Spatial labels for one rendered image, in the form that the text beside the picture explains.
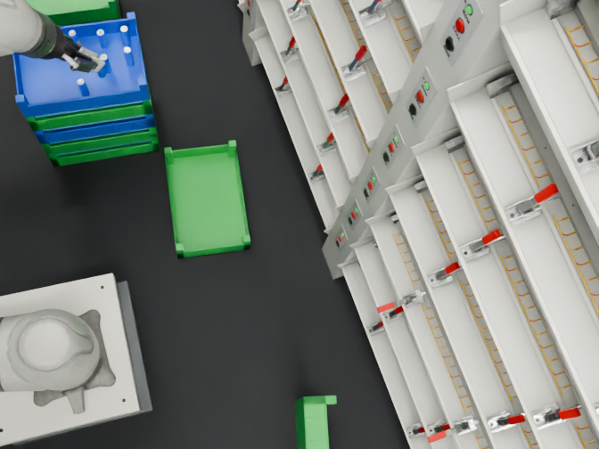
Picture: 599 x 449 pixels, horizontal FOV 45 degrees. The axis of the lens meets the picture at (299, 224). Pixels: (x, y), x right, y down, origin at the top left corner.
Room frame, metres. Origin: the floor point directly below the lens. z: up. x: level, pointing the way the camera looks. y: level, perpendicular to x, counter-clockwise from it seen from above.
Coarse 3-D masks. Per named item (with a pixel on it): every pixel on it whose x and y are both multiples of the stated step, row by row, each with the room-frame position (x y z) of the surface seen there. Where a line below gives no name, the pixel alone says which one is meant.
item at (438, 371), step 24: (384, 216) 0.54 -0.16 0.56; (384, 240) 0.51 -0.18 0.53; (408, 264) 0.47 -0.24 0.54; (408, 288) 0.42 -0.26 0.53; (408, 312) 0.38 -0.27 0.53; (432, 336) 0.34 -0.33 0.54; (432, 360) 0.30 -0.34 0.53; (456, 384) 0.27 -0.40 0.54; (456, 408) 0.22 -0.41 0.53; (456, 432) 0.18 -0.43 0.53
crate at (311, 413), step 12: (312, 396) 0.19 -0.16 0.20; (324, 396) 0.20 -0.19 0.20; (300, 408) 0.16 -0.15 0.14; (312, 408) 0.16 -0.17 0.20; (324, 408) 0.17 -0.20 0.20; (300, 420) 0.13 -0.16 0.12; (312, 420) 0.13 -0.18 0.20; (324, 420) 0.14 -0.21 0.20; (300, 432) 0.10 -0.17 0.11; (312, 432) 0.11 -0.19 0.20; (324, 432) 0.12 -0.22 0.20; (300, 444) 0.08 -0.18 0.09; (312, 444) 0.08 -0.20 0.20; (324, 444) 0.09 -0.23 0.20
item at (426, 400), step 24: (360, 264) 0.50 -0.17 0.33; (384, 264) 0.51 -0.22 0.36; (384, 288) 0.46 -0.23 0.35; (384, 312) 0.41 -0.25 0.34; (408, 336) 0.37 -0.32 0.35; (408, 360) 0.32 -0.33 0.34; (408, 384) 0.27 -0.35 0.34; (432, 384) 0.28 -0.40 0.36; (432, 408) 0.23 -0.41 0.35; (432, 432) 0.18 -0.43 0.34
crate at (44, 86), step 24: (96, 24) 0.85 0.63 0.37; (120, 24) 0.88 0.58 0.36; (96, 48) 0.81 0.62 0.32; (120, 48) 0.83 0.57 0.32; (24, 72) 0.68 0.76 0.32; (48, 72) 0.70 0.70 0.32; (72, 72) 0.73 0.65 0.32; (96, 72) 0.75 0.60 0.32; (120, 72) 0.77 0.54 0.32; (144, 72) 0.77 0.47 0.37; (24, 96) 0.60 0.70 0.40; (48, 96) 0.64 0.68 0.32; (72, 96) 0.67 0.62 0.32; (96, 96) 0.66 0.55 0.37; (120, 96) 0.69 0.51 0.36; (144, 96) 0.72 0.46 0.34
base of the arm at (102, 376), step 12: (96, 312) 0.20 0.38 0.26; (96, 324) 0.17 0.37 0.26; (96, 336) 0.15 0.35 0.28; (108, 360) 0.11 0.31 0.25; (96, 372) 0.07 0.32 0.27; (108, 372) 0.08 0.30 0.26; (84, 384) 0.04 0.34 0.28; (96, 384) 0.05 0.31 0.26; (108, 384) 0.06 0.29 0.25; (36, 396) -0.02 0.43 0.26; (48, 396) -0.01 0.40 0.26; (60, 396) 0.00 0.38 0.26; (72, 396) 0.01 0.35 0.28; (72, 408) -0.02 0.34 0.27; (84, 408) -0.01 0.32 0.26
